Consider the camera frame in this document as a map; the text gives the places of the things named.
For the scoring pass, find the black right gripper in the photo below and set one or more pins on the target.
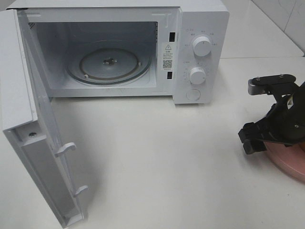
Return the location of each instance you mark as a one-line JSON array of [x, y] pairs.
[[284, 124]]

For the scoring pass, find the pink round plate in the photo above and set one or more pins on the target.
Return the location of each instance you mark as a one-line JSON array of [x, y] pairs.
[[291, 160]]

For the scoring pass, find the round white door button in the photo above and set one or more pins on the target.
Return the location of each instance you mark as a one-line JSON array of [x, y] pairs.
[[193, 95]]

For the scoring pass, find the white microwave door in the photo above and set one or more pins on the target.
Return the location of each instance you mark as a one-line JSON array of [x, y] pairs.
[[28, 121]]

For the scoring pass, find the lower white microwave knob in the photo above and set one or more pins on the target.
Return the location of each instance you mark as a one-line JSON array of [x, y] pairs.
[[197, 75]]

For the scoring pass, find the white microwave knob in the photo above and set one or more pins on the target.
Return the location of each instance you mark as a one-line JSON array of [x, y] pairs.
[[202, 45], [197, 75]]

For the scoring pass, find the upper white microwave knob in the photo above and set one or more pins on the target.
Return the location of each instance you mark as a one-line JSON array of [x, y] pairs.
[[202, 45]]

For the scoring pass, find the white microwave oven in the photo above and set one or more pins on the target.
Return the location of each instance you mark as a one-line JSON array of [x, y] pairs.
[[65, 24]]

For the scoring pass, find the white warning label sticker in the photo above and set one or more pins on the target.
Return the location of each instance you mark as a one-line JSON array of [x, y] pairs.
[[167, 56]]

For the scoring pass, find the glass microwave turntable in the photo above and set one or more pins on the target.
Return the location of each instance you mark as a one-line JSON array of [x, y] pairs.
[[109, 62]]

